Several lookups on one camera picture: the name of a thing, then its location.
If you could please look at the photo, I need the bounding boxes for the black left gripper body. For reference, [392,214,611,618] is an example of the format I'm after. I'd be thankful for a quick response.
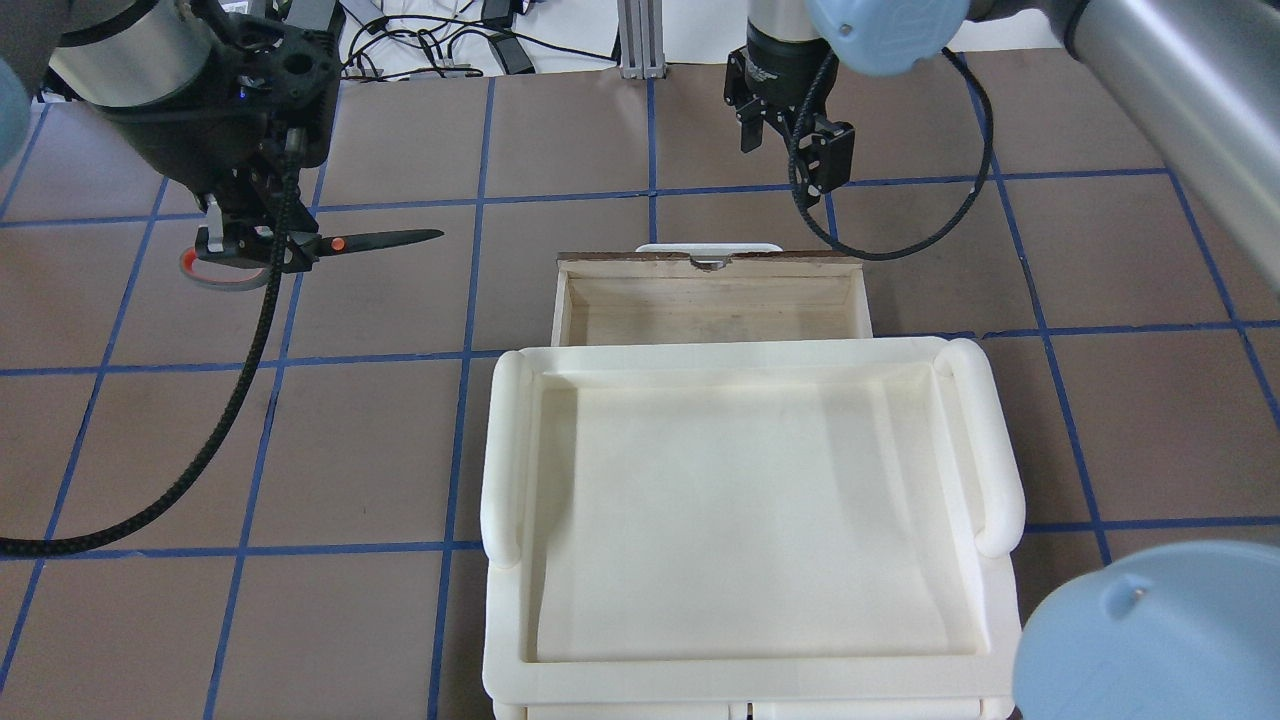
[101,15,339,240]

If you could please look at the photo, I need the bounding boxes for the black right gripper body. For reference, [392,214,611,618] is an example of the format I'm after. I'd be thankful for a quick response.
[724,26,836,137]

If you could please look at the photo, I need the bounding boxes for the red grey handled scissors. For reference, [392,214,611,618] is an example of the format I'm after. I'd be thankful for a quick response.
[179,227,445,292]

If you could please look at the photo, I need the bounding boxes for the white drawer handle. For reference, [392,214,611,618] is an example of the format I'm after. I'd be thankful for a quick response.
[636,242,783,260]

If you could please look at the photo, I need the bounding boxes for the wooden drawer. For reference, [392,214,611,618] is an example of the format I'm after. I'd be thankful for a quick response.
[550,250,873,347]

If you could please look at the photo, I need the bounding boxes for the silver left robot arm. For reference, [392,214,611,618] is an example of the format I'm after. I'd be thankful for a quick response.
[3,1,346,273]

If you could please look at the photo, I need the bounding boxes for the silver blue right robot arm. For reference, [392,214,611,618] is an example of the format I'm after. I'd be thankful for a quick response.
[724,1,1277,719]

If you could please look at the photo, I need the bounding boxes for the black power adapter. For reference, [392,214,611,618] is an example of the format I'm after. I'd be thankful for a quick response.
[266,1,346,79]

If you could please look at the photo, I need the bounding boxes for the black braided right cable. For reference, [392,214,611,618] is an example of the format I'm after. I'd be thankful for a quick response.
[788,50,995,263]

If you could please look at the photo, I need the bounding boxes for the black braided cable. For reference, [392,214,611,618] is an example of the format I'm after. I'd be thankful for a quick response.
[0,150,306,559]
[788,50,995,263]

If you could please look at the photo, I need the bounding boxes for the black braided left cable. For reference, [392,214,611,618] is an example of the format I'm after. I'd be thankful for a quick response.
[0,150,306,559]

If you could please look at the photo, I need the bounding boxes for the aluminium frame post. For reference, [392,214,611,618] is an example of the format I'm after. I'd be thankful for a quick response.
[616,0,668,79]

